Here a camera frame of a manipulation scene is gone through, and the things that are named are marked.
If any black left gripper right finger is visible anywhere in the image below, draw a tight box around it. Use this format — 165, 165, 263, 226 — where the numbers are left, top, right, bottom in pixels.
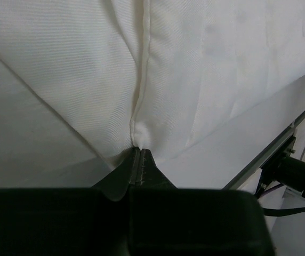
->
127, 149, 275, 255

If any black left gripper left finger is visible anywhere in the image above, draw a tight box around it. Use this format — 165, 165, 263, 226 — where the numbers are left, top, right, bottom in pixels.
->
0, 148, 141, 255

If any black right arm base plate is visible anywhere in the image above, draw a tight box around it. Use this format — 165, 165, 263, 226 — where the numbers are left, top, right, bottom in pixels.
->
253, 135, 305, 218

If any white pleated skirt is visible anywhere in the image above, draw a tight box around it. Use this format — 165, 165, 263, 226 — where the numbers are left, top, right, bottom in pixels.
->
0, 0, 305, 171

